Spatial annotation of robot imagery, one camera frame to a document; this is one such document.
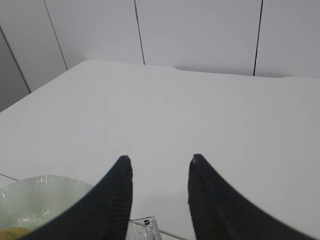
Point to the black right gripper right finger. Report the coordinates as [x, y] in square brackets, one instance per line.
[219, 212]

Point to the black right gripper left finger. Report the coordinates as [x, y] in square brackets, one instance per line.
[102, 214]

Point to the clear plastic ruler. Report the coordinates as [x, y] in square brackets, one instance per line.
[145, 229]

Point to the pale green wavy glass plate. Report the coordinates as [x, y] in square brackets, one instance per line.
[32, 202]

